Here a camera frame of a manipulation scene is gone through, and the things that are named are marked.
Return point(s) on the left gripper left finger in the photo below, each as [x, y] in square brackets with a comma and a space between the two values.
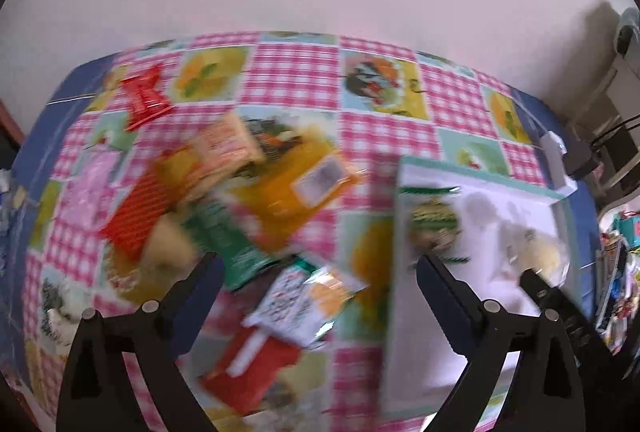
[96, 393]

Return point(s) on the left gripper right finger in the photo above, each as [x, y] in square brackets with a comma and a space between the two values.
[545, 393]

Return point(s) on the clear bread packet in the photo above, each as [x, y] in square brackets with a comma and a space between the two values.
[521, 248]

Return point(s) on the dark red snack packet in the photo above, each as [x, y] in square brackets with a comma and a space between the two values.
[247, 368]

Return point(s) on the cream jelly cup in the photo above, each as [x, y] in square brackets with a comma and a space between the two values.
[169, 245]

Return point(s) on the red gold patterned packet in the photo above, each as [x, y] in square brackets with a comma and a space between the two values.
[131, 224]

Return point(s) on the green round biscuit packet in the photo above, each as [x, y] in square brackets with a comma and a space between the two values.
[433, 224]

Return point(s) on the green snack packet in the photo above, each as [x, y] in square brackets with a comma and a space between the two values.
[212, 228]

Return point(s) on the white green cracker packet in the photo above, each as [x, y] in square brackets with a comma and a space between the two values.
[303, 302]

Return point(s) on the red twisted candy packet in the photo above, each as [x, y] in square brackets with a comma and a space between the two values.
[145, 102]

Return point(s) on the colourful clutter on floor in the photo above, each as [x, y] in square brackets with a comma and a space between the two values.
[618, 279]

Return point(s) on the white teal tray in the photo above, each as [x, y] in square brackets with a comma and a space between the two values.
[494, 212]

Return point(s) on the pink snack packet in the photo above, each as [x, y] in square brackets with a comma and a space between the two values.
[86, 190]

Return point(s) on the white power adapter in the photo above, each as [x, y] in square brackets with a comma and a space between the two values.
[554, 149]

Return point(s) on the blue striped cloth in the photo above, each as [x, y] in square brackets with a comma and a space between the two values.
[31, 169]

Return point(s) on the orange potato chip packet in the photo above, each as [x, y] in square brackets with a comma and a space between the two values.
[207, 159]

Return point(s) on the pink checkered fruit tablecloth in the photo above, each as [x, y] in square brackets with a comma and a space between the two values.
[375, 102]

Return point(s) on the yellow transparent snack packet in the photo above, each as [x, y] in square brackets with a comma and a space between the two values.
[288, 193]

